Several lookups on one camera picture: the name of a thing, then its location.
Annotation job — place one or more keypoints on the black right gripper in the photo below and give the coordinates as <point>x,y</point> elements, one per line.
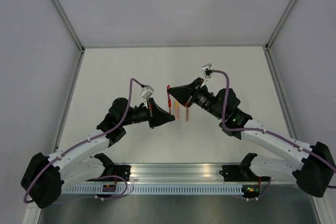
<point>187,94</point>

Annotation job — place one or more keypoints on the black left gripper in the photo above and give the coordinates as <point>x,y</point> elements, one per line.
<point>157,116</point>

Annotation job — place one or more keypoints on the orange highlighter pen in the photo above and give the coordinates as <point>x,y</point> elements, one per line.
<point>187,114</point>

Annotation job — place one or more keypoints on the red thin pen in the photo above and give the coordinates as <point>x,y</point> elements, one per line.
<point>169,103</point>

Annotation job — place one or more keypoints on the pencil shaped pink pen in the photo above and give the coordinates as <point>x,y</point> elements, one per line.
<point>177,113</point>

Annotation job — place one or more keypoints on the small orange cap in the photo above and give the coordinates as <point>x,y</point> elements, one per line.
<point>176,104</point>

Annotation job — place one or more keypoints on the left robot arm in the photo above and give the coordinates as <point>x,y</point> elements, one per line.
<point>47,176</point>

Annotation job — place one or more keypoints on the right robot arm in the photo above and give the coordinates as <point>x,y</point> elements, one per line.
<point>310,166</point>

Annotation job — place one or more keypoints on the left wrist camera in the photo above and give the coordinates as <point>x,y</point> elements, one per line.
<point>146,93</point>

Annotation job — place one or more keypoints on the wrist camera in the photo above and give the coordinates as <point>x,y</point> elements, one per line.
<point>207,71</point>
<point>146,93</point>

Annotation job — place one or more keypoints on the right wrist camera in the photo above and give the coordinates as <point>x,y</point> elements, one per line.
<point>207,71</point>

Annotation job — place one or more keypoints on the aluminium front rail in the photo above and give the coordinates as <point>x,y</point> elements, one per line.
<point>177,173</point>

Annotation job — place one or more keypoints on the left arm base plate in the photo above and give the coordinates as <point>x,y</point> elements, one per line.
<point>123,171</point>

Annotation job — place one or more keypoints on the white slotted cable duct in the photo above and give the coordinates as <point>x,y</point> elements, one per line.
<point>148,189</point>

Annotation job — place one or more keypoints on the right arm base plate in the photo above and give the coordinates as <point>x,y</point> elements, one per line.
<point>233,173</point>

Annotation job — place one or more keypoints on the right frame post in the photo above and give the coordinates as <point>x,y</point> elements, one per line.
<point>282,20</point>

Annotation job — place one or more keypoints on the frame post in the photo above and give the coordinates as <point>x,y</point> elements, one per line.
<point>282,20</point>
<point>66,22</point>

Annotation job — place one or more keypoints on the right side table rail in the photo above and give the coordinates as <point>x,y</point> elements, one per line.
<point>287,115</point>

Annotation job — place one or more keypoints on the table rail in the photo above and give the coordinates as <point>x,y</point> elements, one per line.
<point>68,99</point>
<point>287,115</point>

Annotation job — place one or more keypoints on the left side table rail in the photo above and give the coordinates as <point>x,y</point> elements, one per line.
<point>68,99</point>

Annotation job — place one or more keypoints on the left frame post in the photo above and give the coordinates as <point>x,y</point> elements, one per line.
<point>66,22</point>

